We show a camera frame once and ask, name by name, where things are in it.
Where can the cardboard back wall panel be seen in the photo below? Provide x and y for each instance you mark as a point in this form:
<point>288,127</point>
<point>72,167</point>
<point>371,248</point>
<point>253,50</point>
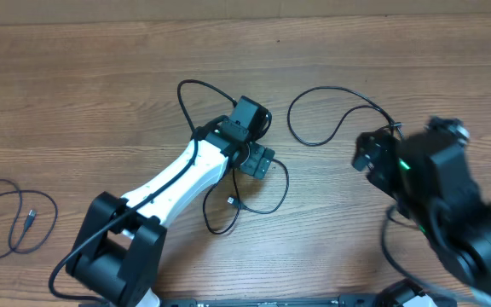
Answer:
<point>30,12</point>

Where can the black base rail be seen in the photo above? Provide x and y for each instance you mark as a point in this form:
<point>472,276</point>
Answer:
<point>343,300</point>

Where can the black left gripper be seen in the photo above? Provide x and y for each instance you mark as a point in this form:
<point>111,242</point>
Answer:
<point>257,159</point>

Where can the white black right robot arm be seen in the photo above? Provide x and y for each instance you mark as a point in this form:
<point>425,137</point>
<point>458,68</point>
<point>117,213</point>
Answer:
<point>428,176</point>

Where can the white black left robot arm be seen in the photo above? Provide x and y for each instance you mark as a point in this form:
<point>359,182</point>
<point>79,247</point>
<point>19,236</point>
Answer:
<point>119,245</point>

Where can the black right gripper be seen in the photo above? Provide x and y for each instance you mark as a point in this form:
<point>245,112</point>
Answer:
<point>379,147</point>

